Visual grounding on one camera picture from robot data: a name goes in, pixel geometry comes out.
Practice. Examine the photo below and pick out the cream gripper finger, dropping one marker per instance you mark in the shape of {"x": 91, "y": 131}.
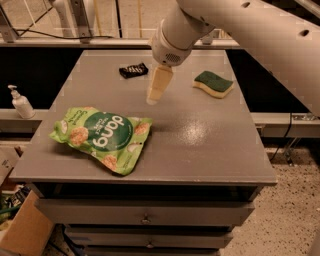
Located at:
{"x": 161, "y": 78}

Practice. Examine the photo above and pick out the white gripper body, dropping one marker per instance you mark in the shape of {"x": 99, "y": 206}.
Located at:
{"x": 165, "y": 50}

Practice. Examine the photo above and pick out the black rxbar chocolate wrapper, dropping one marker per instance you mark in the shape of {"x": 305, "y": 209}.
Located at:
{"x": 133, "y": 71}

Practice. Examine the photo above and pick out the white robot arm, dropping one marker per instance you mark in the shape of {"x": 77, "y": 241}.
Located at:
{"x": 284, "y": 44}

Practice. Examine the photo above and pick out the green and yellow sponge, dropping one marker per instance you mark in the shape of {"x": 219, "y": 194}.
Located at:
{"x": 213, "y": 84}

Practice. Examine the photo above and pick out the green dang chips bag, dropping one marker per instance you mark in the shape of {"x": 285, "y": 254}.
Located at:
{"x": 114, "y": 140}

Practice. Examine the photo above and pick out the grey metal railing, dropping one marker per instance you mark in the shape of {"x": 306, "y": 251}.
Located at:
{"x": 104, "y": 24}

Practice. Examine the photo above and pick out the grey drawer cabinet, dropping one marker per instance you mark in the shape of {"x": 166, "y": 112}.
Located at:
{"x": 129, "y": 178}

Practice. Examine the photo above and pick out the white pump dispenser bottle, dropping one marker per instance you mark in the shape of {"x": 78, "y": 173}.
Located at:
{"x": 21, "y": 103}

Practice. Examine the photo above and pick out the top grey drawer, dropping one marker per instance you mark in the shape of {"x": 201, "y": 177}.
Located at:
{"x": 156, "y": 213}

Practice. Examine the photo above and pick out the grey drawer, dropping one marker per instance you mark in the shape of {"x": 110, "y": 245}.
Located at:
{"x": 156, "y": 213}
{"x": 149, "y": 237}

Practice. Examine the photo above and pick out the middle grey drawer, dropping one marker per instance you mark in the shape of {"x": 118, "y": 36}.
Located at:
{"x": 149, "y": 237}

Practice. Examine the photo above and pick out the cardboard box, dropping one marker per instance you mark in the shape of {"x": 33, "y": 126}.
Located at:
{"x": 29, "y": 231}

